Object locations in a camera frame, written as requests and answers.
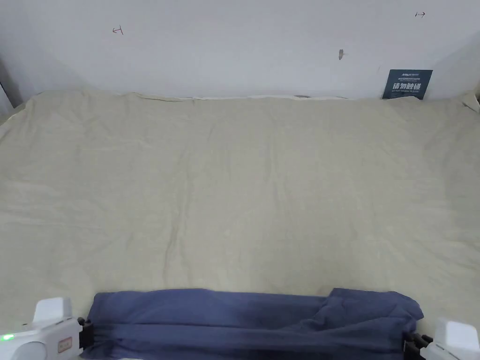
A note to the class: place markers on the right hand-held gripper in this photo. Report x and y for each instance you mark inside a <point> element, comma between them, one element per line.
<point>452,343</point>

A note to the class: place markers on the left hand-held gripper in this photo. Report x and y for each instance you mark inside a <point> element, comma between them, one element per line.
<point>45,337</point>

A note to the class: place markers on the dark blue garment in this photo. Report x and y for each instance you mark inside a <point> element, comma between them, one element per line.
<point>243,322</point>

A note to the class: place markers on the bed with beige sheet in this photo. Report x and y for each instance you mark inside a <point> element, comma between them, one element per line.
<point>232,180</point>

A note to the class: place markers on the dark blue sign card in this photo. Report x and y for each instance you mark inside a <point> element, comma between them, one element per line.
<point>408,84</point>

